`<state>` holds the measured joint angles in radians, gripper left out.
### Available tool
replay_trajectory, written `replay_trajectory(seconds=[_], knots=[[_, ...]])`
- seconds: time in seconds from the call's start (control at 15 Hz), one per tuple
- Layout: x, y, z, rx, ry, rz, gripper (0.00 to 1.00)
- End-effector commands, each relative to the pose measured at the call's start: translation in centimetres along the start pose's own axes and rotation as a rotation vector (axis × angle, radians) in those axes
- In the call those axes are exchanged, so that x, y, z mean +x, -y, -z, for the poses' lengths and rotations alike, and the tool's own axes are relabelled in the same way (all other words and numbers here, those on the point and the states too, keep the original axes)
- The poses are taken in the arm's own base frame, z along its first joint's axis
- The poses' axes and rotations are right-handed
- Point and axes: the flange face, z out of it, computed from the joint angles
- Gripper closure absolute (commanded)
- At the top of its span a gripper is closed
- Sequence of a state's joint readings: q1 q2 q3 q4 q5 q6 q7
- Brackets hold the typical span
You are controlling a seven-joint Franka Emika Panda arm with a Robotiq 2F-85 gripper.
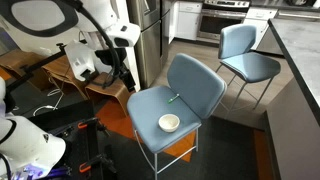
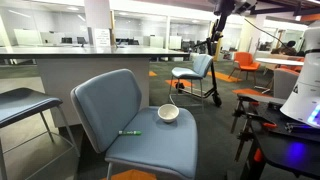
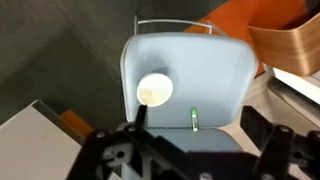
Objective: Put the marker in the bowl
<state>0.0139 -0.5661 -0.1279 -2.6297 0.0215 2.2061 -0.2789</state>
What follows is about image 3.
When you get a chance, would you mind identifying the white ceramic bowl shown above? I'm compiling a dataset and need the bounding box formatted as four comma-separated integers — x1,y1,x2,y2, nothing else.
136,73,174,107

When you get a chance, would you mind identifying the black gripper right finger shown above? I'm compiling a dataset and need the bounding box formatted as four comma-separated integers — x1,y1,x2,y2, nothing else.
240,106,273,148

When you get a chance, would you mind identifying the orange rug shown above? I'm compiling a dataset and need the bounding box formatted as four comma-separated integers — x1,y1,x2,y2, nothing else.
200,0,307,75

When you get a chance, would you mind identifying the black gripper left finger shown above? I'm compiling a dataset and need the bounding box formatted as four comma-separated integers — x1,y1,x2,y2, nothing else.
134,105,147,130

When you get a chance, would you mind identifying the green marker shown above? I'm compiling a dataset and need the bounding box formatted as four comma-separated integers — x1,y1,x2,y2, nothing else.
191,107,198,132

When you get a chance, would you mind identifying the bent plywood stool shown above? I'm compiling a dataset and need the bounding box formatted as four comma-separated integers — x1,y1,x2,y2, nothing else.
249,13,320,76

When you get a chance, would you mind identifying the light blue chair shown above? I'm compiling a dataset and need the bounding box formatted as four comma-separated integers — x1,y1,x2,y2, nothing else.
120,24,258,151

